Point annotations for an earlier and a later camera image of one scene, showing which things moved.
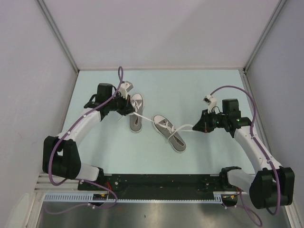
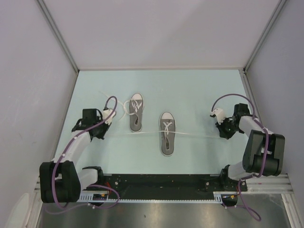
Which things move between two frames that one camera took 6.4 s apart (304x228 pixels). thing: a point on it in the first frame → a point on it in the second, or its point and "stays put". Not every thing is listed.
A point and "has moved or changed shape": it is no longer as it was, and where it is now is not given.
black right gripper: (203, 124) → (223, 133)
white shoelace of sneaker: (171, 129) → (166, 128)
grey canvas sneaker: (137, 100) stays put
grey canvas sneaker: (166, 128) has moved or changed shape
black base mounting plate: (165, 186) stays put
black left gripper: (127, 108) → (100, 135)
